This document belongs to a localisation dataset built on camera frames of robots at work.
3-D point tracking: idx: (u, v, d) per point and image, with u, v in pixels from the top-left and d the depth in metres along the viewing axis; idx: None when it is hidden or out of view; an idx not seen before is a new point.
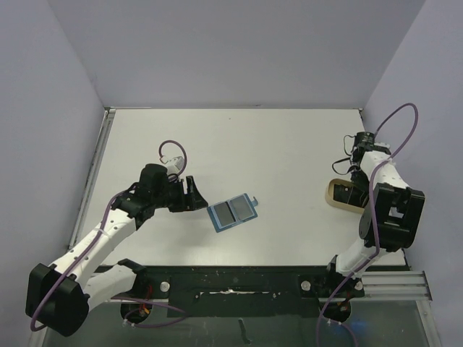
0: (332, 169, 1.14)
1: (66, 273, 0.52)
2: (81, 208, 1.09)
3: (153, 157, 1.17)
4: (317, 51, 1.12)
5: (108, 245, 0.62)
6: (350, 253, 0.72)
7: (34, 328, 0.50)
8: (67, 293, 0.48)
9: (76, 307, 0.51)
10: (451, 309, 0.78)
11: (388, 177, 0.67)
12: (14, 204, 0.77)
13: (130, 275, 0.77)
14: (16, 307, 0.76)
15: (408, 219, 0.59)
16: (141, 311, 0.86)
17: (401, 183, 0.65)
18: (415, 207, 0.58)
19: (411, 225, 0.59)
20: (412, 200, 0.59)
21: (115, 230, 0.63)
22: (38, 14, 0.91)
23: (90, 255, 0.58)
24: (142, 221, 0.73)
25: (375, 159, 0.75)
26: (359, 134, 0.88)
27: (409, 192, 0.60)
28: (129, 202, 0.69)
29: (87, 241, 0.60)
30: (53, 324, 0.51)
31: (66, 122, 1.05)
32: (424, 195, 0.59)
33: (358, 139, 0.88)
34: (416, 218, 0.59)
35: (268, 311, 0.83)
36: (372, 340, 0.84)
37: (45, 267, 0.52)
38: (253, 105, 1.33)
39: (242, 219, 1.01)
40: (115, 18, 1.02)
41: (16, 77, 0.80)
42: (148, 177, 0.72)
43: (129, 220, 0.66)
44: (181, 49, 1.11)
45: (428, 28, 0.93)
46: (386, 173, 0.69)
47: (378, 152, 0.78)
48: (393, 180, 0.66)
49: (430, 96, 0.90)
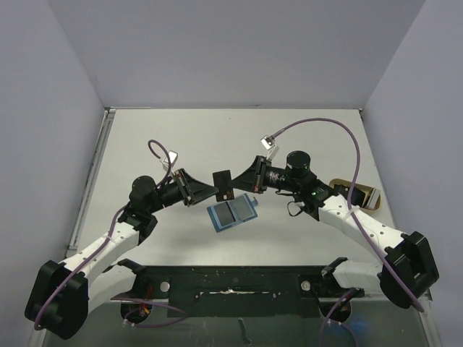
0: (289, 214, 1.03)
1: (77, 270, 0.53)
2: (81, 208, 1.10)
3: (153, 157, 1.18)
4: (317, 50, 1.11)
5: (113, 251, 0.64)
6: (359, 280, 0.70)
7: (36, 326, 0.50)
8: (74, 290, 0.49)
9: (77, 306, 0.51)
10: (451, 309, 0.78)
11: (376, 233, 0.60)
12: (15, 205, 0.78)
13: (129, 275, 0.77)
14: (17, 308, 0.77)
15: (426, 264, 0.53)
16: (142, 311, 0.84)
17: (396, 233, 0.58)
18: (425, 252, 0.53)
19: (431, 266, 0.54)
20: (420, 249, 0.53)
21: (121, 240, 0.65)
22: (38, 15, 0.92)
23: (95, 260, 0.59)
24: (147, 236, 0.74)
25: (338, 214, 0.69)
26: (297, 167, 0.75)
27: (411, 241, 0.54)
28: (132, 217, 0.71)
29: (96, 245, 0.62)
30: (53, 325, 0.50)
31: (66, 123, 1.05)
32: (423, 235, 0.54)
33: (296, 172, 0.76)
34: (431, 259, 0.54)
35: (268, 311, 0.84)
36: (372, 341, 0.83)
37: (55, 265, 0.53)
38: (253, 105, 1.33)
39: (242, 219, 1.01)
40: (115, 18, 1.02)
41: (17, 78, 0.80)
42: (137, 199, 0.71)
43: (134, 232, 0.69)
44: (182, 50, 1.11)
45: (428, 28, 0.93)
46: (372, 229, 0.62)
47: (330, 201, 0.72)
48: (383, 234, 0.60)
49: (431, 95, 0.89)
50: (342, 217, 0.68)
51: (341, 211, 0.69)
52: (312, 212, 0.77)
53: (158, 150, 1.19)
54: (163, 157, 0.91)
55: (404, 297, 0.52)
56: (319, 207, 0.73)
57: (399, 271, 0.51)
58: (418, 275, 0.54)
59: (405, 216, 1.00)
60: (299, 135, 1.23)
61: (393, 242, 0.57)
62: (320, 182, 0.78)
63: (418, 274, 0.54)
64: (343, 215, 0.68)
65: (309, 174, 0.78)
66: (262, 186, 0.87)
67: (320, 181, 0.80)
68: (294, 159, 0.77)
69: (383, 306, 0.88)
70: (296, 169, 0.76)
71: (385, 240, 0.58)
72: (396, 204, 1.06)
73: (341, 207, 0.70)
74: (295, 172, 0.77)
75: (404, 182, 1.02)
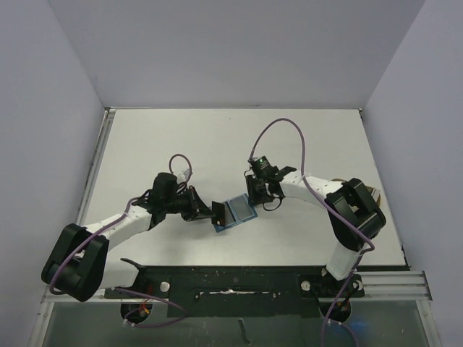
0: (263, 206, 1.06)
1: (98, 231, 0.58)
2: (81, 208, 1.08)
3: (166, 169, 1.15)
4: (316, 50, 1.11)
5: (129, 227, 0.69)
6: (344, 261, 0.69)
7: (53, 285, 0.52)
8: (98, 249, 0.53)
9: (98, 268, 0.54)
10: (453, 310, 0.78)
11: (321, 186, 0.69)
12: (14, 204, 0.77)
13: (132, 268, 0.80)
14: (16, 307, 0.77)
15: (368, 206, 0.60)
16: (142, 311, 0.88)
17: (337, 183, 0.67)
18: (363, 194, 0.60)
19: (373, 207, 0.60)
20: (357, 191, 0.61)
21: (137, 217, 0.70)
22: (37, 15, 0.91)
23: (113, 228, 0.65)
24: (158, 223, 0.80)
25: (294, 181, 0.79)
26: (253, 161, 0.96)
27: (350, 186, 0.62)
28: (146, 204, 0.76)
29: (114, 217, 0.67)
30: (69, 285, 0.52)
31: (65, 122, 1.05)
32: (359, 179, 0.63)
33: (255, 166, 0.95)
34: (372, 202, 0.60)
35: (268, 311, 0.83)
36: (372, 342, 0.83)
37: (77, 227, 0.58)
38: (253, 105, 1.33)
39: (242, 219, 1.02)
40: (114, 18, 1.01)
41: (15, 78, 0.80)
42: (160, 184, 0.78)
43: (147, 214, 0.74)
44: (182, 50, 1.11)
45: (429, 27, 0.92)
46: (317, 185, 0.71)
47: (288, 176, 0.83)
48: (327, 186, 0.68)
49: (431, 95, 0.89)
50: (296, 183, 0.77)
51: (296, 180, 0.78)
52: (280, 191, 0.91)
53: (174, 169, 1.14)
54: (180, 173, 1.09)
55: (353, 237, 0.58)
56: (280, 181, 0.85)
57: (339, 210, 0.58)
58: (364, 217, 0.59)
59: (405, 215, 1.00)
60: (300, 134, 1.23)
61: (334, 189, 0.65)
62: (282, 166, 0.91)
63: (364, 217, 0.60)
64: (296, 181, 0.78)
65: (269, 165, 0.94)
66: (257, 200, 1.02)
67: (278, 168, 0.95)
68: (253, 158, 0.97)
69: (382, 306, 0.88)
70: (255, 163, 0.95)
71: (328, 189, 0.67)
72: (396, 204, 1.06)
73: (296, 176, 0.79)
74: (255, 167, 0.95)
75: (404, 181, 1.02)
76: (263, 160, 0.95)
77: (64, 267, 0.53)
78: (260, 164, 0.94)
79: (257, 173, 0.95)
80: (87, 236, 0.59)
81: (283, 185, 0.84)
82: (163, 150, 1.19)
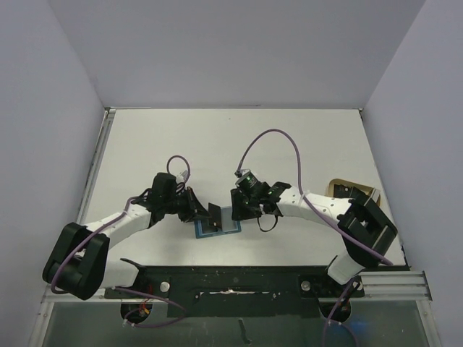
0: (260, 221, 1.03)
1: (98, 230, 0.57)
2: (81, 208, 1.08)
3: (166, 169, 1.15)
4: (316, 51, 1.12)
5: (129, 225, 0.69)
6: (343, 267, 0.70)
7: (55, 285, 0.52)
8: (98, 246, 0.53)
9: (99, 268, 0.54)
10: (453, 310, 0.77)
11: (328, 205, 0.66)
12: (14, 204, 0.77)
13: (132, 267, 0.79)
14: (15, 307, 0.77)
15: (379, 221, 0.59)
16: (142, 311, 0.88)
17: (344, 200, 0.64)
18: (373, 210, 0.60)
19: (384, 220, 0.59)
20: (368, 209, 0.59)
21: (136, 216, 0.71)
22: (37, 16, 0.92)
23: (113, 226, 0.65)
24: (157, 221, 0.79)
25: (293, 202, 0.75)
26: (241, 180, 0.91)
27: (360, 204, 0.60)
28: (145, 203, 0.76)
29: (114, 215, 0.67)
30: (73, 286, 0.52)
31: (65, 122, 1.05)
32: (366, 194, 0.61)
33: (244, 184, 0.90)
34: (383, 215, 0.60)
35: (268, 311, 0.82)
36: (372, 342, 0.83)
37: (77, 225, 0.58)
38: (253, 105, 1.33)
39: (225, 230, 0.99)
40: (114, 19, 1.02)
41: (16, 79, 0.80)
42: (160, 183, 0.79)
43: (147, 212, 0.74)
44: (182, 50, 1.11)
45: (428, 27, 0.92)
46: (323, 204, 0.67)
47: (285, 194, 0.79)
48: (333, 204, 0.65)
49: (430, 95, 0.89)
50: (296, 203, 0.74)
51: (295, 199, 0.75)
52: (275, 210, 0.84)
53: (174, 170, 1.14)
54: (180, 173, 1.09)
55: (368, 257, 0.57)
56: (276, 202, 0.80)
57: (353, 233, 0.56)
58: (377, 234, 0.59)
59: (405, 215, 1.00)
60: (300, 134, 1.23)
61: (343, 209, 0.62)
62: (275, 183, 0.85)
63: (377, 233, 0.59)
64: (297, 202, 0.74)
65: (257, 182, 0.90)
66: (243, 215, 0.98)
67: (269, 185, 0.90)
68: (241, 175, 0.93)
69: (382, 305, 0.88)
70: (242, 181, 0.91)
71: (336, 209, 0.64)
72: (396, 205, 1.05)
73: (295, 196, 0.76)
74: (244, 184, 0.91)
75: (404, 181, 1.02)
76: (250, 177, 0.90)
77: (66, 266, 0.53)
78: (249, 182, 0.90)
79: (248, 191, 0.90)
80: (86, 234, 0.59)
81: (281, 206, 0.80)
82: (163, 150, 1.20)
